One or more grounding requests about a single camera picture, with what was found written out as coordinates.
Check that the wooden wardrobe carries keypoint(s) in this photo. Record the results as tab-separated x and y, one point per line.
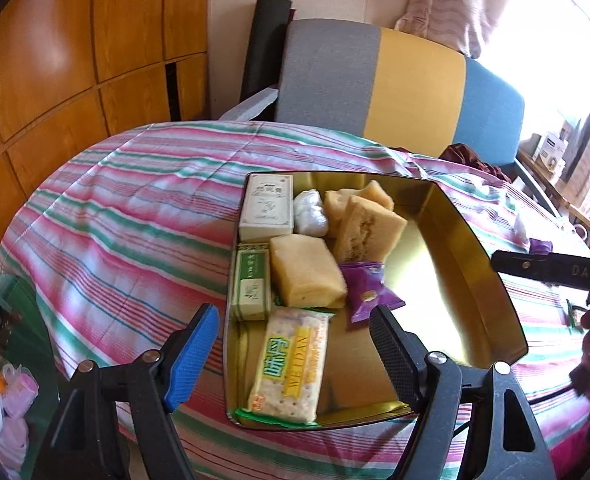
75	70

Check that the yellow sponge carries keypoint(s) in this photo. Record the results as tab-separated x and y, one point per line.
336	210
370	230
375	195
305	270

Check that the pink ribbon gift bag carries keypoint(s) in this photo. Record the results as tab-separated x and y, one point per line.
21	390

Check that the striped blanket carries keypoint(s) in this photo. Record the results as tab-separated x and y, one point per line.
125	220

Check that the pale patterned curtain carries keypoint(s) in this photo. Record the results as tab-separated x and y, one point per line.
450	5

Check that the dark red cloth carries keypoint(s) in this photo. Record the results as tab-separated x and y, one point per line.
470	157

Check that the green and white carton box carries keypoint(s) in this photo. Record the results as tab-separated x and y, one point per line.
250	282

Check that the black rolled mat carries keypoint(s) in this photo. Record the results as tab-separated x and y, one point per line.
265	45

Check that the purple snack packet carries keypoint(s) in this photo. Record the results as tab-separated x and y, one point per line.
370	290
540	246

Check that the green glass side table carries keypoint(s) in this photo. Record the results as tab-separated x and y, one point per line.
30	320

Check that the window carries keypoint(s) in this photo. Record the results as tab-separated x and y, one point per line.
550	45

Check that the wooden side shelf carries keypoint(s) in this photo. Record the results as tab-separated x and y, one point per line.
555	195

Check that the white cardboard box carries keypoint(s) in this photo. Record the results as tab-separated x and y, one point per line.
551	152

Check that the gold metal tin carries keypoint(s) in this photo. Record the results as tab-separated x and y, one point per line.
440	270

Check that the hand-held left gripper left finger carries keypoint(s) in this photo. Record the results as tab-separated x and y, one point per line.
195	355

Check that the white plastic-wrapped snack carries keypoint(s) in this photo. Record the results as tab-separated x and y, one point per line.
310	212
521	227

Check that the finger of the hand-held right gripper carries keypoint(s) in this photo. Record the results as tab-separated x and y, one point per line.
525	266

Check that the green-edged cracker packet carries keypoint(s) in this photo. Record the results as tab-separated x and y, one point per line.
290	365

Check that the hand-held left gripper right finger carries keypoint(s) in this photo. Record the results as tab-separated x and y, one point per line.
395	355

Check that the blue yellow grey chair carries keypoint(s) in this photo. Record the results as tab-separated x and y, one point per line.
415	80

